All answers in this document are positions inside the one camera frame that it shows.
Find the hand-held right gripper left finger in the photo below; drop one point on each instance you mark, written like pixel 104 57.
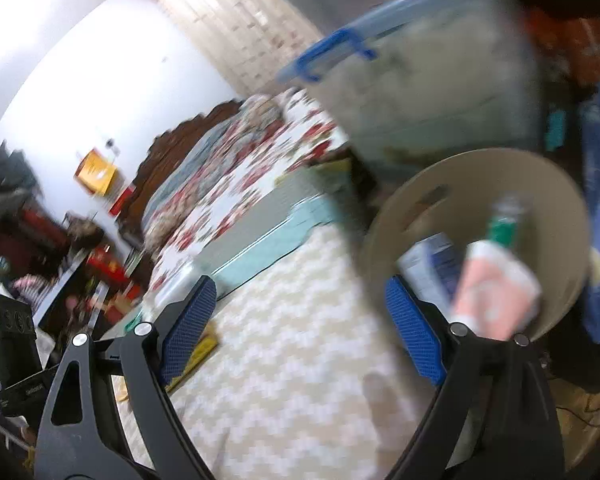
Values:
pixel 190 330

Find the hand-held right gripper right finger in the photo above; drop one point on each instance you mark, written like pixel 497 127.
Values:
pixel 412 330

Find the white and orange snack packet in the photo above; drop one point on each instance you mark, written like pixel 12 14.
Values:
pixel 490 285

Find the clear plastic bottle green label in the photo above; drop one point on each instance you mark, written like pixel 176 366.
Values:
pixel 505 225

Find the beige round bin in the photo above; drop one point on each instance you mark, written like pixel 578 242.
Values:
pixel 480 175

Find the yellow flat packet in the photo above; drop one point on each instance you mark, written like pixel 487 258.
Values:
pixel 205 350

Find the blue and white carton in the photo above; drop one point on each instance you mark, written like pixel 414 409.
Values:
pixel 430 260

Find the carved wooden headboard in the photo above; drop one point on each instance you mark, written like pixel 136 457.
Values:
pixel 165 160

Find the folded floral quilt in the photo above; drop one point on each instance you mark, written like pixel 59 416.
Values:
pixel 215 160

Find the brown cardboard box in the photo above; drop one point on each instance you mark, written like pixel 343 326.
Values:
pixel 590 410

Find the bed with floral cover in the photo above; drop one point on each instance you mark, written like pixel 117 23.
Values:
pixel 305 125

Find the clear storage box blue clasp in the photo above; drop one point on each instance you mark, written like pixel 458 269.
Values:
pixel 430 85

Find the beige leaf print curtain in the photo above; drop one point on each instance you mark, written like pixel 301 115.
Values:
pixel 240 20

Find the cluttered wall shelf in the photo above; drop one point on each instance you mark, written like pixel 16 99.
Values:
pixel 30 220

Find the yellow wall hanging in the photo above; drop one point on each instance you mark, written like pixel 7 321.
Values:
pixel 96 172

